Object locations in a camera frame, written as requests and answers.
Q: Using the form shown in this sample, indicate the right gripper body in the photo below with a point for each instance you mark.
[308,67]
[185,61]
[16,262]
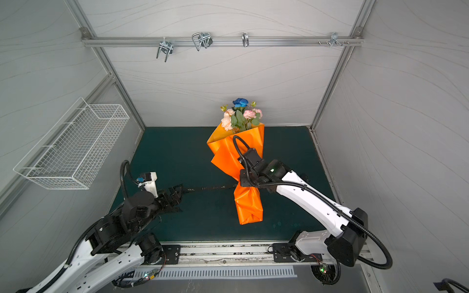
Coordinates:
[247,177]

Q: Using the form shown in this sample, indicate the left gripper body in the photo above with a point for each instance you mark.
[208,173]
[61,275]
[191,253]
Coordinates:
[162,202]

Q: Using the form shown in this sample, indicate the orange wrapping paper sheet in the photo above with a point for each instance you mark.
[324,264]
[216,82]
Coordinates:
[248,201]

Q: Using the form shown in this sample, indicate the pink fake flower stem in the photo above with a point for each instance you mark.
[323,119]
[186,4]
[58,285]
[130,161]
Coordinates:
[252,115]

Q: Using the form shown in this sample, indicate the peach fake flower stem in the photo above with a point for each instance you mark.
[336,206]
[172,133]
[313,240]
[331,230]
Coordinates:
[226,122]

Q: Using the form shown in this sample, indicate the blue fake flower stem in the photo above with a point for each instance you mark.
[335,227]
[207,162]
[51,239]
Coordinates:
[240,103]

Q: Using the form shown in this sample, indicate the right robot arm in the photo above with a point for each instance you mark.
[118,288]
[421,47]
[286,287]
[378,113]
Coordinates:
[345,230]

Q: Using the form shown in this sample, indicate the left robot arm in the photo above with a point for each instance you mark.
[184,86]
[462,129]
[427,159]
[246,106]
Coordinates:
[116,242]

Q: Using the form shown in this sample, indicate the green table mat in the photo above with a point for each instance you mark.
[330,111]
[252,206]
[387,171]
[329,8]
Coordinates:
[180,155]

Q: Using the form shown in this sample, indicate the middle metal U-bolt clamp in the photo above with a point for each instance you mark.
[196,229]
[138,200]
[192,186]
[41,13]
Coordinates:
[202,40]

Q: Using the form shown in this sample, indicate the metal u-bolt clamp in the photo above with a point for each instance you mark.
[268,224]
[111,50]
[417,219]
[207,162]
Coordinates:
[202,40]
[165,49]

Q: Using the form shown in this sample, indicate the left metal U-bolt clamp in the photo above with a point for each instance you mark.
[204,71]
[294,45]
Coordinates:
[165,49]

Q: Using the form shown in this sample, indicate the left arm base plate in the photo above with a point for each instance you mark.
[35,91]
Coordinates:
[170,254]

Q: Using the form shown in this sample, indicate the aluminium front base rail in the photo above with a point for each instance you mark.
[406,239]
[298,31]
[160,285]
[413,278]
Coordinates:
[193,254]

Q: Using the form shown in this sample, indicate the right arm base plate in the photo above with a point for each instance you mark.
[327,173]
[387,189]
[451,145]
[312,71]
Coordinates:
[286,252]

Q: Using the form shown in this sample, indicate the white wire basket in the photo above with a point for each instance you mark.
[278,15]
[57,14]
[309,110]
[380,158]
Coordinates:
[70,155]

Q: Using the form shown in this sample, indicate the white slotted cable duct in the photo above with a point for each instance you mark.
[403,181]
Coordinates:
[226,273]

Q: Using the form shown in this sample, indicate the aluminium cross rail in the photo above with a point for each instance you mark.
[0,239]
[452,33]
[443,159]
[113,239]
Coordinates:
[91,41]

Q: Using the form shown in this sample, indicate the small metal hook bracket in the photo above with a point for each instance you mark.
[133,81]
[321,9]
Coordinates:
[245,39]

